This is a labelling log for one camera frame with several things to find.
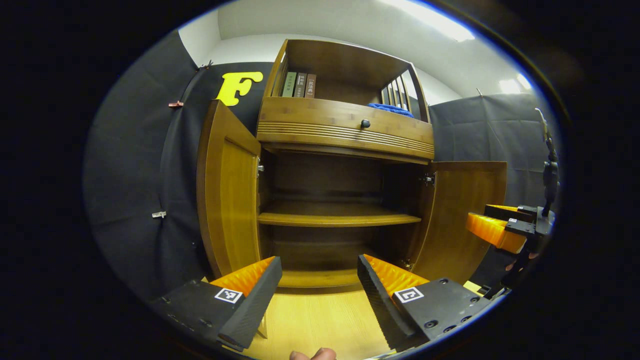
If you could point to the small ceiling light panel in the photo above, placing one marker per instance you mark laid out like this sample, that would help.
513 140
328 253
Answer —
515 84

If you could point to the wooden cabinet door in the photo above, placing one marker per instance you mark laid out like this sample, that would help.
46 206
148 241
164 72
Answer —
235 200
455 215

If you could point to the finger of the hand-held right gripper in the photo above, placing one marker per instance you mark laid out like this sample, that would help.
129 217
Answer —
510 213
492 232

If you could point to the green book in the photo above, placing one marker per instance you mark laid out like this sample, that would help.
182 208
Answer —
289 85

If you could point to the black backdrop cloth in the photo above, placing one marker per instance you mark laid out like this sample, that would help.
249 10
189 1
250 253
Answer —
140 165

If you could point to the grey-brown book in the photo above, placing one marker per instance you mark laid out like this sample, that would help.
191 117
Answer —
300 85

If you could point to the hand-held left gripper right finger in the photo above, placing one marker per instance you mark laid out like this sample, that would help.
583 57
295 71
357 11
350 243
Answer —
377 300

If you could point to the brown book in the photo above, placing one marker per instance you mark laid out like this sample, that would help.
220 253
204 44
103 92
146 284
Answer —
310 86

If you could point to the long ceiling light panel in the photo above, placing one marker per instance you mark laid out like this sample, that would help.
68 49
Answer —
430 17

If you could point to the blue towel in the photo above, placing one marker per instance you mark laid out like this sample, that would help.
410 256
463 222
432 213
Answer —
392 110

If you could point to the small black bracket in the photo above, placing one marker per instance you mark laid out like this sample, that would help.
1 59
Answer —
484 289

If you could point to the silver clip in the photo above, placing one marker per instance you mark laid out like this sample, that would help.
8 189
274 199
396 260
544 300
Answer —
159 214

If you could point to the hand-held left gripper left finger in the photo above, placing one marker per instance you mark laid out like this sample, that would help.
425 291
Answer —
252 305

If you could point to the wooden cabinet drawer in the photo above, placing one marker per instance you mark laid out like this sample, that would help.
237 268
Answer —
310 120

